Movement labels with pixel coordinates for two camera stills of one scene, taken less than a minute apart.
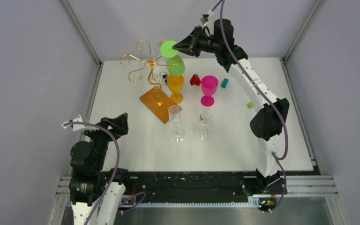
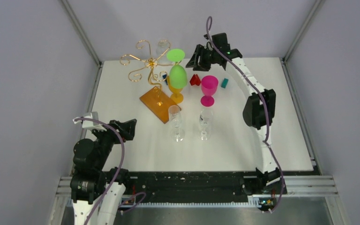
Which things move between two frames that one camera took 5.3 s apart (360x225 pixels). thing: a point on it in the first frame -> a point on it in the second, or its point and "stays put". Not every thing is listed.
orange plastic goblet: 176,84 stays put
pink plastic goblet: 209,84 stays put
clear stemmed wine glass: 206,117 stays put
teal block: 224,83 stays put
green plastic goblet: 175,65 -> 177,77
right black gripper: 189,45 -> 199,51
